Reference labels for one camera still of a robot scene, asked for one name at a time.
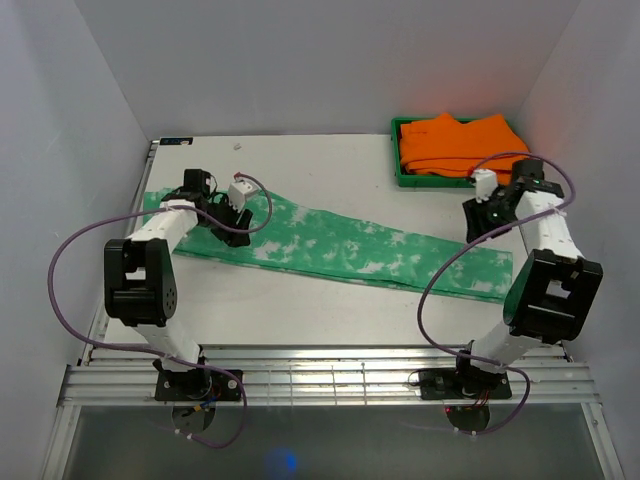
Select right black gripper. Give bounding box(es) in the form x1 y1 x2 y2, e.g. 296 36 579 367
463 193 520 245

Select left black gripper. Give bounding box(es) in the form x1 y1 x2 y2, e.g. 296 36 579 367
200 194 253 249

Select green white tie-dye trousers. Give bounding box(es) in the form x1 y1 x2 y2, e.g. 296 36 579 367
175 194 513 303

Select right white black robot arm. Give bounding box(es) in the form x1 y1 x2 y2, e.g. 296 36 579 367
451 159 603 397

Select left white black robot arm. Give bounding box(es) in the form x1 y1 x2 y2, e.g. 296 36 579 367
104 169 258 400

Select orange folded trousers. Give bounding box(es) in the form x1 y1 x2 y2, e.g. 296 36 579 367
399 113 528 183

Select green plastic tray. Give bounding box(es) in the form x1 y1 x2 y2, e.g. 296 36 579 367
391 116 476 189

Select black label sticker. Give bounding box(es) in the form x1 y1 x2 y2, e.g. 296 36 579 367
159 137 193 146

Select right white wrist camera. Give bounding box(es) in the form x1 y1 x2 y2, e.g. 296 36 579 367
470 168 499 204

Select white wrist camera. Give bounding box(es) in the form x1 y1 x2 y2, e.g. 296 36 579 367
227 173 260 213
470 168 499 204

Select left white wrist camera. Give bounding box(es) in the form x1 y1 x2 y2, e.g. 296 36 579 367
227 173 260 213

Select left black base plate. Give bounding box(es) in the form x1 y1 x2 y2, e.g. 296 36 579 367
154 369 243 402

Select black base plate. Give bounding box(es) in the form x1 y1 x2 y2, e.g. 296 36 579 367
417 368 512 400
154 369 243 402

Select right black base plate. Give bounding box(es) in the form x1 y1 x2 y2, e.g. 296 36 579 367
417 368 512 400

